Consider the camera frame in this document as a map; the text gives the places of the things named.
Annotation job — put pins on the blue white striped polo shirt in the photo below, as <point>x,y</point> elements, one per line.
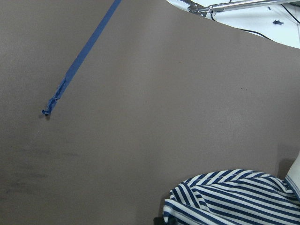
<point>236,197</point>

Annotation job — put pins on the chrome metal rod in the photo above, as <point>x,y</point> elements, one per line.
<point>198,9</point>

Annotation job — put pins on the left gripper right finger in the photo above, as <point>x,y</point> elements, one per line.
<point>172,221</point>

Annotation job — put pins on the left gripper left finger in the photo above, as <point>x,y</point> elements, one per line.
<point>158,221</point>

